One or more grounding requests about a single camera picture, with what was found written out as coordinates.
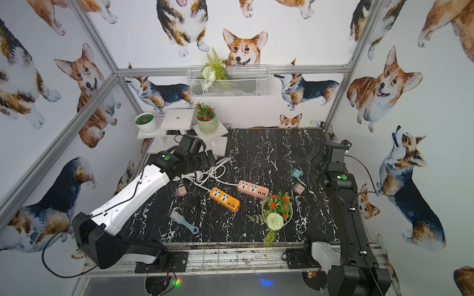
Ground white wire basket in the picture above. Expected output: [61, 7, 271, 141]
[186, 65, 270, 98]

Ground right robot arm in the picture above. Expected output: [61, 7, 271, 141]
[309, 140, 391, 296]

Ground teal scrub brush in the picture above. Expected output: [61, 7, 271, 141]
[170, 210, 199, 234]

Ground green pot red flowers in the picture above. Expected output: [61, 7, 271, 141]
[195, 102, 218, 134]

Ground orange power strip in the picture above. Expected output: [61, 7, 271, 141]
[209, 187, 240, 212]

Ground teal charger plug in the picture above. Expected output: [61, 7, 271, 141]
[291, 168, 302, 179]

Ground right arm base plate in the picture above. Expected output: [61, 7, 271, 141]
[281, 249, 321, 270]

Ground white tiered display stand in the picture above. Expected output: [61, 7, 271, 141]
[137, 109, 228, 157]

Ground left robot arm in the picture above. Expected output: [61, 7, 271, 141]
[72, 134, 216, 270]

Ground white pot green top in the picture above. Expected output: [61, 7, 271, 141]
[134, 112, 159, 134]

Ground pink power strip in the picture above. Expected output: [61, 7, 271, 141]
[237, 180, 269, 199]

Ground white coiled power cables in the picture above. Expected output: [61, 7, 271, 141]
[173, 157, 239, 193]

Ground pink charger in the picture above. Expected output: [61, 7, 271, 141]
[293, 184, 305, 196]
[175, 186, 188, 197]

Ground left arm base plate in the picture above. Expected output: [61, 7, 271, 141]
[135, 252, 189, 274]

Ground fern and white flower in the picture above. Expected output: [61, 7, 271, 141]
[201, 48, 228, 92]

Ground flower bowl with white bloom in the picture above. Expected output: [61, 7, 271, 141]
[247, 191, 293, 247]

